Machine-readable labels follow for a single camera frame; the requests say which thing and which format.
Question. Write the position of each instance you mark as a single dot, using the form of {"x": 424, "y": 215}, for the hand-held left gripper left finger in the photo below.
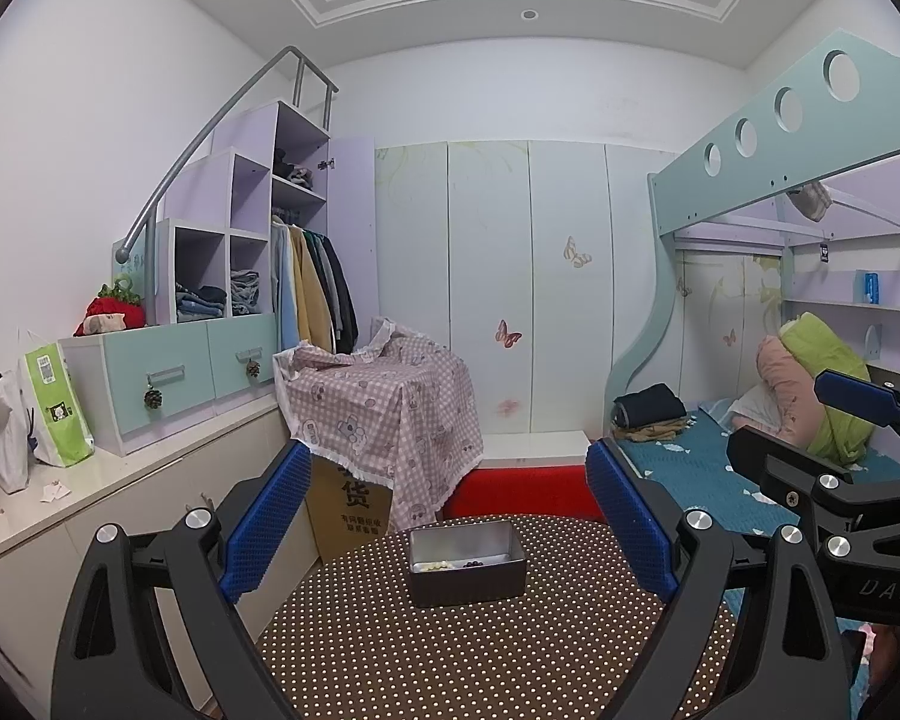
{"x": 262, "y": 521}

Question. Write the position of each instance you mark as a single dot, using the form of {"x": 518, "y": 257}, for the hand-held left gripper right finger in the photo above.
{"x": 630, "y": 525}

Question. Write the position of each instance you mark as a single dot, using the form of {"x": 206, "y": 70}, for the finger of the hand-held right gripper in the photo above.
{"x": 859, "y": 396}
{"x": 776, "y": 465}

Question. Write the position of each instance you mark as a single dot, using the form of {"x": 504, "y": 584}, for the metal tin box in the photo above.
{"x": 465, "y": 585}

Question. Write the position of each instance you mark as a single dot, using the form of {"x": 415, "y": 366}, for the green blanket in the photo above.
{"x": 825, "y": 360}

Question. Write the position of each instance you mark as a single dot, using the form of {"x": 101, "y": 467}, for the white pillow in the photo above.
{"x": 754, "y": 409}

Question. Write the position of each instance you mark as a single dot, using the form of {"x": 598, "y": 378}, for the pink quilt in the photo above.
{"x": 784, "y": 382}

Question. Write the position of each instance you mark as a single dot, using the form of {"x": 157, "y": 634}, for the cardboard box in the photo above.
{"x": 345, "y": 510}

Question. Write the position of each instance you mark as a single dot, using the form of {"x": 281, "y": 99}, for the folded tan clothing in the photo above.
{"x": 649, "y": 433}

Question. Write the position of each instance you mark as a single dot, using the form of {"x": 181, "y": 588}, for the blue packet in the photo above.
{"x": 868, "y": 286}

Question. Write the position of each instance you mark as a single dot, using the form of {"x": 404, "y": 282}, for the red bench with white top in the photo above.
{"x": 525, "y": 487}

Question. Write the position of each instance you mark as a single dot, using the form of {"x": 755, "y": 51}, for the white low cabinet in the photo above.
{"x": 157, "y": 465}

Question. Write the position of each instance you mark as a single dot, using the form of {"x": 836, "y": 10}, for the folded dark clothing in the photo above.
{"x": 652, "y": 405}

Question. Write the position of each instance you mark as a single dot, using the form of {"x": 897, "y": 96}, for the black hanging tag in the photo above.
{"x": 825, "y": 251}

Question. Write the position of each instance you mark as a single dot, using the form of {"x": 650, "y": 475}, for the faint pink butterfly sticker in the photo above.
{"x": 506, "y": 409}

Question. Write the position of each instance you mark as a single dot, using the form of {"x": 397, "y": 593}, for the narrow teal drawer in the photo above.
{"x": 240, "y": 341}

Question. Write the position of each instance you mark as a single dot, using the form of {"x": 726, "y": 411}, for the pink checked cloth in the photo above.
{"x": 420, "y": 420}

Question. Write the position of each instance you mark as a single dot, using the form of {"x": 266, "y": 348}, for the wide teal drawer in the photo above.
{"x": 135, "y": 375}

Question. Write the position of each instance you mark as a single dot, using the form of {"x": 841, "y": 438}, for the grey hanging cloth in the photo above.
{"x": 810, "y": 200}

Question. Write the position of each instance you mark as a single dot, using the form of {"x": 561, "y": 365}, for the white paper scraps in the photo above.
{"x": 52, "y": 491}

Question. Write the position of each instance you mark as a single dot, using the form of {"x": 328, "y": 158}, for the brown polka dot tablecloth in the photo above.
{"x": 457, "y": 652}

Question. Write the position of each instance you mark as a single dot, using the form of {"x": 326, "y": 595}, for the red butterfly sticker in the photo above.
{"x": 507, "y": 334}

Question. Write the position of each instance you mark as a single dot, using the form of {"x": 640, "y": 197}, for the green paper bag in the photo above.
{"x": 56, "y": 412}

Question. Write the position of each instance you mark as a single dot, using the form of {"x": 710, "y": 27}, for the tan hanging coat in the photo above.
{"x": 313, "y": 292}

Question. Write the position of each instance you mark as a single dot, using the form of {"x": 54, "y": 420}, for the light blue hanging shirt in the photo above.
{"x": 285, "y": 285}

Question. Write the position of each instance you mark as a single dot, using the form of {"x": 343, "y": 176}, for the dark hanging jacket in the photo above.
{"x": 341, "y": 292}

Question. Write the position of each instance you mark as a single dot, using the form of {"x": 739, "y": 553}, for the red plush strawberry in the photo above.
{"x": 112, "y": 311}

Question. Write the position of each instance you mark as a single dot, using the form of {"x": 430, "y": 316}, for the white plastic bag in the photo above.
{"x": 0, "y": 435}

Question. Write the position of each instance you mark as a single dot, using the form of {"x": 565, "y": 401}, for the beige butterfly sticker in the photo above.
{"x": 576, "y": 253}

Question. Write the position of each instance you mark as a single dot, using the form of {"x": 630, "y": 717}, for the white wardrobe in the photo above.
{"x": 457, "y": 277}

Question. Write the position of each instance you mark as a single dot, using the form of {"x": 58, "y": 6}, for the lilac stair shelf unit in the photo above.
{"x": 247, "y": 195}

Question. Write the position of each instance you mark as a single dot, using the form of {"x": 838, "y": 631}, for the dark clothes pile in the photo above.
{"x": 296, "y": 176}

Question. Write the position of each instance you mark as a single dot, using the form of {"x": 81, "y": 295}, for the grey metal handrail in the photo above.
{"x": 195, "y": 142}

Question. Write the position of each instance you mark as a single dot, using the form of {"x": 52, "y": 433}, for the teal bunk bed frame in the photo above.
{"x": 757, "y": 135}

